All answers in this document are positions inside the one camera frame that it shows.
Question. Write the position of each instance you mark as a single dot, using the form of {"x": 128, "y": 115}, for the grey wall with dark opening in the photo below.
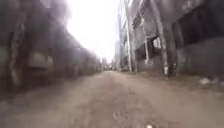
{"x": 200, "y": 43}

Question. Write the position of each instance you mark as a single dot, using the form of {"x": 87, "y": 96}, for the brown dirt road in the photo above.
{"x": 113, "y": 103}

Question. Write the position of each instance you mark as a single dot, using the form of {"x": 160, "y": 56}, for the robot's own part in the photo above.
{"x": 149, "y": 126}

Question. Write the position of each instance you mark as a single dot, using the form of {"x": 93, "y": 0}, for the leaning pale pole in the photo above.
{"x": 160, "y": 36}

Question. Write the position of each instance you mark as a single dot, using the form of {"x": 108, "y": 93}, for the multi-storey building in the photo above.
{"x": 141, "y": 30}

